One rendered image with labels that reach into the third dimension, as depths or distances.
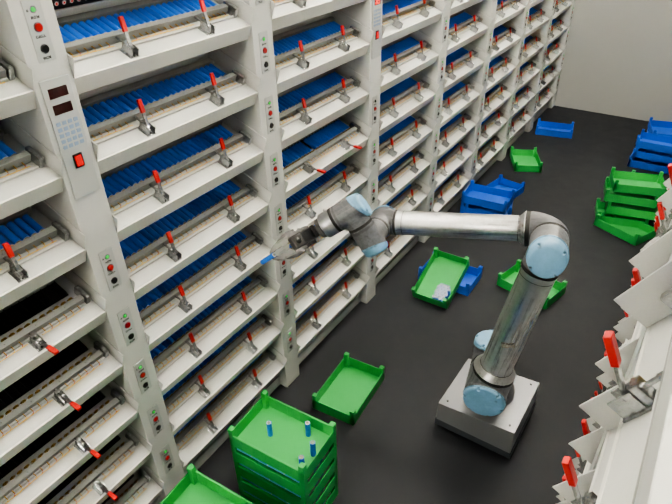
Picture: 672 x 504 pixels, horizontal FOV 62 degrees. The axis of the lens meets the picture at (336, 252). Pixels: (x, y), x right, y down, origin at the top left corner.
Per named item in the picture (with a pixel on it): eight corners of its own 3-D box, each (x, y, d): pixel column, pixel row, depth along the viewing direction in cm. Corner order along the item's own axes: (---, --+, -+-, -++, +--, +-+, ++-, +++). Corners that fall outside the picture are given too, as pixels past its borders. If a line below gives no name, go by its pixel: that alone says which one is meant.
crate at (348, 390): (353, 426, 234) (353, 413, 230) (312, 408, 242) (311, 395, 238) (384, 378, 256) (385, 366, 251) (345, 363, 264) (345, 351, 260)
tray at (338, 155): (365, 145, 251) (372, 128, 245) (282, 201, 209) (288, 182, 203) (330, 122, 256) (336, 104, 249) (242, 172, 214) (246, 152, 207)
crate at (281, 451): (336, 438, 191) (336, 422, 186) (304, 484, 176) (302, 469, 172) (265, 404, 204) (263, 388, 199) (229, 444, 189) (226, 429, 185)
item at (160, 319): (271, 258, 214) (279, 233, 205) (147, 353, 172) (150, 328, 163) (231, 227, 219) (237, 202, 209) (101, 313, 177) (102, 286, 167)
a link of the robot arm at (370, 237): (395, 238, 196) (376, 209, 193) (385, 254, 187) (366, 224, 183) (373, 247, 201) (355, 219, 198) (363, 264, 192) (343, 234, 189)
